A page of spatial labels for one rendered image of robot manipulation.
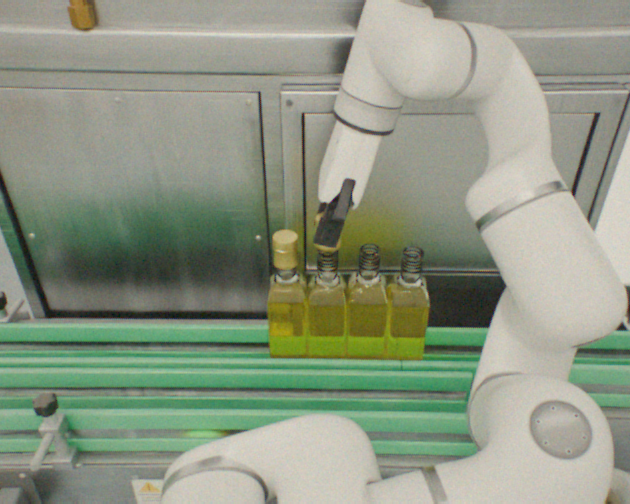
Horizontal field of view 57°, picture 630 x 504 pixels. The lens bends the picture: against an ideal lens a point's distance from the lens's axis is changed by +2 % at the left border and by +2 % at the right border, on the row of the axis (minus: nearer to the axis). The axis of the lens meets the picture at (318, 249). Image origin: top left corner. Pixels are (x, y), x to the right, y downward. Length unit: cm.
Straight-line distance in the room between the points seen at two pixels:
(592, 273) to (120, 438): 65
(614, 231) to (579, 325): 51
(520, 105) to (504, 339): 24
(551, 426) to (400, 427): 38
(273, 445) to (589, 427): 26
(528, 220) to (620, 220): 49
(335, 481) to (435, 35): 40
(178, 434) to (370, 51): 56
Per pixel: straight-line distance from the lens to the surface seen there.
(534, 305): 53
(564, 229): 53
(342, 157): 66
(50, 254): 110
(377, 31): 62
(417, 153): 86
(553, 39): 85
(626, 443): 107
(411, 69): 57
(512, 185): 53
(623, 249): 104
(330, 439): 53
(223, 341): 95
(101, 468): 92
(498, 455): 49
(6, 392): 101
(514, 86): 64
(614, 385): 99
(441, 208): 91
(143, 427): 86
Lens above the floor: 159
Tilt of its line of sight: 35 degrees down
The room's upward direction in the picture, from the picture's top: straight up
